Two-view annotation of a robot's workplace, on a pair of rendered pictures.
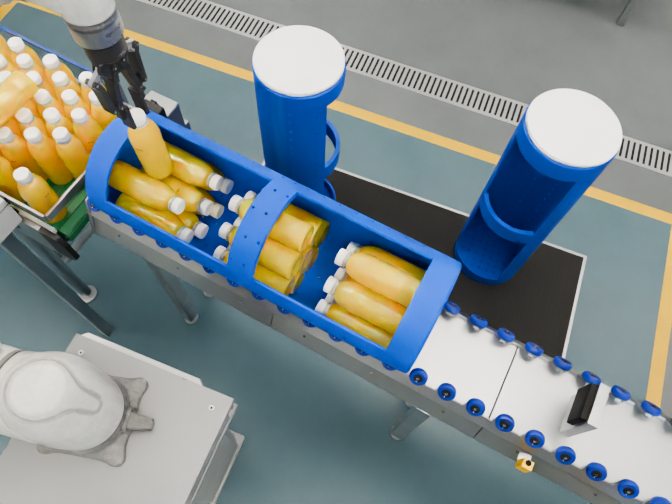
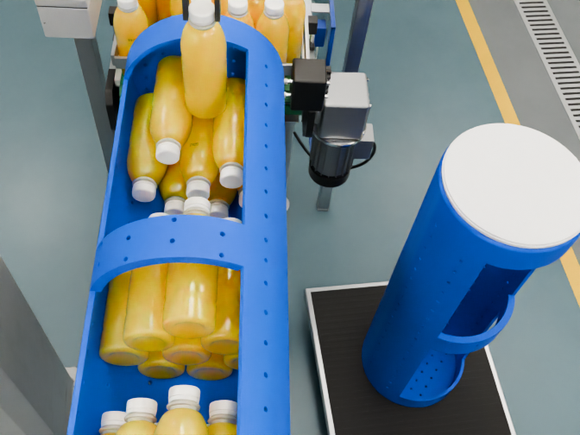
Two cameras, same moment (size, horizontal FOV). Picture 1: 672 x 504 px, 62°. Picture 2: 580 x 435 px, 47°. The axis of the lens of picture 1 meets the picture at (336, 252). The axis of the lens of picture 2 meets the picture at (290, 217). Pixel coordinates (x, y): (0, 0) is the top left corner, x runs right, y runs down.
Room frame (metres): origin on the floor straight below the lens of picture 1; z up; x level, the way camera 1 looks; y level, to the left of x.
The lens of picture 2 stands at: (0.48, -0.29, 1.99)
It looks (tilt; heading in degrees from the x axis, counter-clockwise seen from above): 57 degrees down; 59
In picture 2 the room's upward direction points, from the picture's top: 8 degrees clockwise
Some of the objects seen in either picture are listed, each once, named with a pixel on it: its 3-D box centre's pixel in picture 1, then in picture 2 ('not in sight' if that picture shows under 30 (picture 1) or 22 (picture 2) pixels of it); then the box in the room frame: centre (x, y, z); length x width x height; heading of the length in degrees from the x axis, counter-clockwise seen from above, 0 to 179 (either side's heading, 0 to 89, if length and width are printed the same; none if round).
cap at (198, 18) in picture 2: (136, 117); (202, 12); (0.74, 0.45, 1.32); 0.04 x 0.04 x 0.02
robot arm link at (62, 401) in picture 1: (57, 399); not in sight; (0.15, 0.48, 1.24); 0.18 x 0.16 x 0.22; 84
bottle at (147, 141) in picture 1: (149, 145); (204, 64); (0.73, 0.45, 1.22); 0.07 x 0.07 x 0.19
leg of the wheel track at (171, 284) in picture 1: (175, 291); not in sight; (0.71, 0.59, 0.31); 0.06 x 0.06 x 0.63; 66
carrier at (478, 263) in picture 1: (521, 203); not in sight; (1.07, -0.65, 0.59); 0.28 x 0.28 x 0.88
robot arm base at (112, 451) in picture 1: (99, 414); not in sight; (0.15, 0.45, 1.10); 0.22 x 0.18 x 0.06; 85
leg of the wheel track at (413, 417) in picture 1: (410, 420); not in sight; (0.32, -0.31, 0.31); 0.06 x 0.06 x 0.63; 66
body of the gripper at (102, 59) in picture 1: (108, 53); not in sight; (0.73, 0.45, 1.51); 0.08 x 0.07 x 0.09; 156
